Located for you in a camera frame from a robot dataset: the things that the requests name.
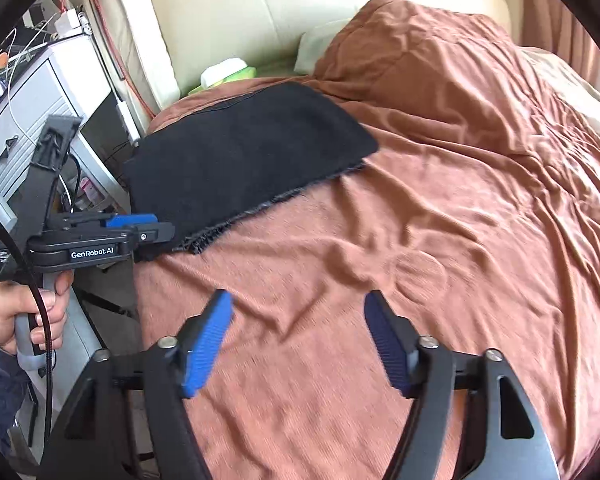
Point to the dark blue sleeve forearm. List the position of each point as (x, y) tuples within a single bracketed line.
[(0, 384)]

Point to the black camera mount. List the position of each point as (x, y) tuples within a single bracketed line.
[(49, 156)]

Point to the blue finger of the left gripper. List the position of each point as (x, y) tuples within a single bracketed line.
[(120, 221)]

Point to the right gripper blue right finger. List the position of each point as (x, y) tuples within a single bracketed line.
[(395, 339)]

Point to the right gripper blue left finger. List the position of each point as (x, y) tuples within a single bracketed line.
[(199, 342)]

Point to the grey bedside drawer cabinet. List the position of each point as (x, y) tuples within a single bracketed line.
[(63, 78)]

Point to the cream bed sheet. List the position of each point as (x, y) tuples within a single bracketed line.
[(573, 89)]

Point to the black denim pants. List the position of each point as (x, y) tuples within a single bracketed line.
[(236, 158)]

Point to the brown bed blanket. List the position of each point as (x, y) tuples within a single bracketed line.
[(479, 220)]

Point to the cream padded headboard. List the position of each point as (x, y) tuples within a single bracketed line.
[(166, 44)]

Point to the person's left hand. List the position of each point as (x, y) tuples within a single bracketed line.
[(17, 299)]

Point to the green white tissue pack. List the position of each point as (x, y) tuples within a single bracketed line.
[(229, 70)]

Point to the pink curtain left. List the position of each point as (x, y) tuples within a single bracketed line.
[(551, 26)]

